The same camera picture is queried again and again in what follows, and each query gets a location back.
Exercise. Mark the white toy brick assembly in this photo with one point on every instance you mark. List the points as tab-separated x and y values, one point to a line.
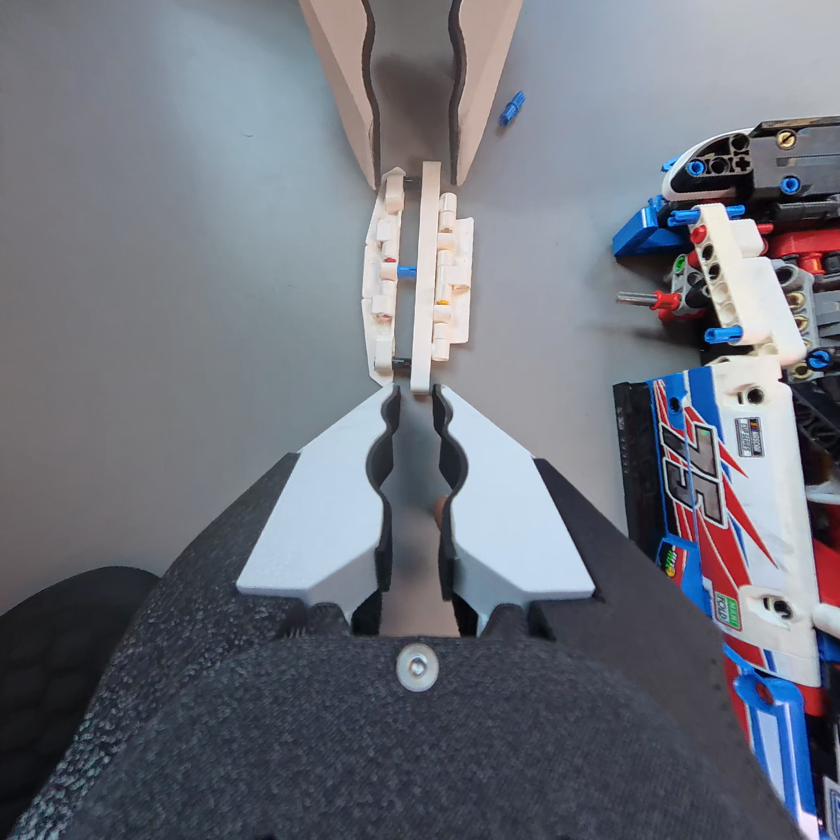
430	262

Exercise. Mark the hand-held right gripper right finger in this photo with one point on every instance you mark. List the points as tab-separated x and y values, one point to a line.
518	525

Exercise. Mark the blue white red toy car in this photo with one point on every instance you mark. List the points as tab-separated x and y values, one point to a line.
735	492

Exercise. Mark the small blue toy pin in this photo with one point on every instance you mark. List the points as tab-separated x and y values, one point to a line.
512	108

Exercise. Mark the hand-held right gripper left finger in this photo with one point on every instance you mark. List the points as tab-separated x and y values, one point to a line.
315	525

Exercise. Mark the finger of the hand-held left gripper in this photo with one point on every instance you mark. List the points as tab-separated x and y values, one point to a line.
485	59
344	59

